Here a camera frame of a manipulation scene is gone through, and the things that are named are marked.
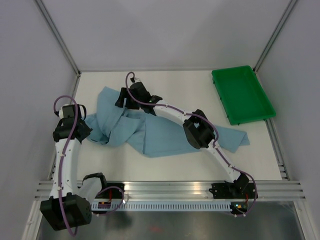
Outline left aluminium frame post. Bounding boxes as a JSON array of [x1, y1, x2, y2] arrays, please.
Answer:
[[33, 0, 81, 77]]

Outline aluminium mounting rail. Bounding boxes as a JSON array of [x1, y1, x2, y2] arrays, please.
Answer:
[[34, 180, 307, 202]]

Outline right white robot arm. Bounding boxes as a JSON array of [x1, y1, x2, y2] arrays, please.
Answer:
[[115, 71, 250, 198]]

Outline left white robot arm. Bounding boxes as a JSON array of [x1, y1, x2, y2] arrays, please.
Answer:
[[40, 104, 109, 232]]

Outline light blue trousers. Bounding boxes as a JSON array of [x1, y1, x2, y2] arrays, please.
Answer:
[[86, 85, 251, 158]]

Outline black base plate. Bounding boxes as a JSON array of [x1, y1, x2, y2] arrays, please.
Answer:
[[97, 183, 125, 201], [208, 182, 257, 200]]

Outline aluminium frame post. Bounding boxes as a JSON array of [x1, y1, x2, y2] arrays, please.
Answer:
[[253, 0, 299, 74], [33, 0, 81, 77]]

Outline right aluminium frame post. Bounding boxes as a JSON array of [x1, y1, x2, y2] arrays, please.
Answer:
[[253, 0, 299, 74]]

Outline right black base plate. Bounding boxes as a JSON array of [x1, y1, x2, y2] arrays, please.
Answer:
[[208, 182, 257, 200]]

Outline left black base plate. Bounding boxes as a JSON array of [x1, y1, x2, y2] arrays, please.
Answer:
[[97, 183, 125, 201]]

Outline green plastic tray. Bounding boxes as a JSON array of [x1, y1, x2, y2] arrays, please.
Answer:
[[211, 65, 276, 126]]

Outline white slotted cable duct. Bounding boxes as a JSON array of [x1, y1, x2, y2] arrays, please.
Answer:
[[91, 201, 232, 211]]

